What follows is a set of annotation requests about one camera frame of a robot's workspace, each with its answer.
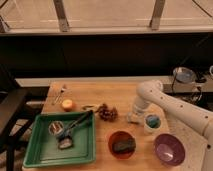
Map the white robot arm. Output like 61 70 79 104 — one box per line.
133 80 213 171

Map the bunch of dark grapes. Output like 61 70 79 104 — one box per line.
97 103 118 122

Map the small green leaf item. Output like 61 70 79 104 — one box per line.
82 105 98 110

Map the orange fruit toy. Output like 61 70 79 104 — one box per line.
61 99 75 112

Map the metal fork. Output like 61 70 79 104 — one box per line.
52 84 67 105

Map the white cup with blue ball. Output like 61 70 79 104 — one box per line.
144 114 161 134

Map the red transparent bowl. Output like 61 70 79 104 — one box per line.
108 131 136 159

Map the green sponge in bowl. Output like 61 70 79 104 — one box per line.
112 139 136 153

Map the small metal cup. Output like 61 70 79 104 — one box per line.
48 121 64 136

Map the green plastic tray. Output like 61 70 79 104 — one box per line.
23 112 96 168

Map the purple bowl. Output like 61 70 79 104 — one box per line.
154 133 185 166

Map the black side table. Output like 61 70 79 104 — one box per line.
0 88 44 171

